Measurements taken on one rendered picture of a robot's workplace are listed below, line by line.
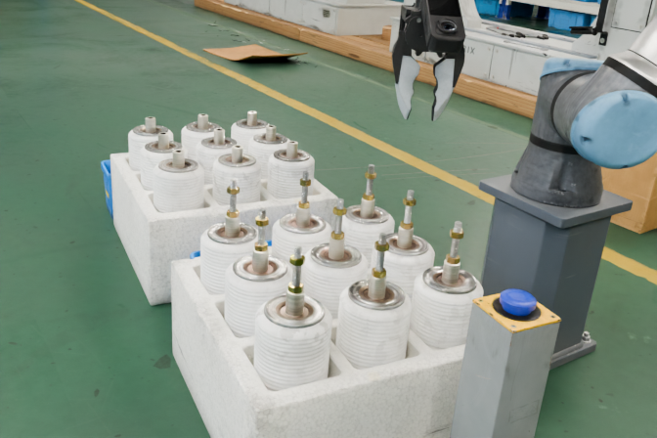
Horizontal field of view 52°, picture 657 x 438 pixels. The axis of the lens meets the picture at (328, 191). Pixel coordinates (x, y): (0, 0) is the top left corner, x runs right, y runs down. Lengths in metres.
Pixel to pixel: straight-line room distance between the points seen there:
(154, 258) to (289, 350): 0.53
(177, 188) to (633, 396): 0.88
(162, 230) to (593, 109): 0.76
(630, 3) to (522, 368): 2.22
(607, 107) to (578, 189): 0.22
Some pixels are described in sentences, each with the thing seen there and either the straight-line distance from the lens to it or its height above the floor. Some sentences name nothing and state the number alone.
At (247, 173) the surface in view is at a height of 0.24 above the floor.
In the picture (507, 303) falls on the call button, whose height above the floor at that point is 0.33.
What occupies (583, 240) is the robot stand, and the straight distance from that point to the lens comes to 1.20.
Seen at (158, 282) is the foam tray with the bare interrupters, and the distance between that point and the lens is 1.33.
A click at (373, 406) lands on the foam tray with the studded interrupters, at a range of 0.90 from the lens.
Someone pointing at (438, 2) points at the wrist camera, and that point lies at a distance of 0.91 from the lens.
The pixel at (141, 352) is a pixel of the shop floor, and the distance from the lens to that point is 1.23.
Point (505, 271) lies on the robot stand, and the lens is 1.23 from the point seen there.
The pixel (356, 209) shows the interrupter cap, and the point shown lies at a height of 0.25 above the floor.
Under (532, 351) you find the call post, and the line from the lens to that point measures 0.79.
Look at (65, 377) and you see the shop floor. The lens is 1.19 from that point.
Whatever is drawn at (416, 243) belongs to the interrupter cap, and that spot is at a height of 0.25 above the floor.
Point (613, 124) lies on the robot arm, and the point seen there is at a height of 0.48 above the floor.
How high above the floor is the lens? 0.70
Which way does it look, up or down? 21 degrees down
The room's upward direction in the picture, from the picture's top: 4 degrees clockwise
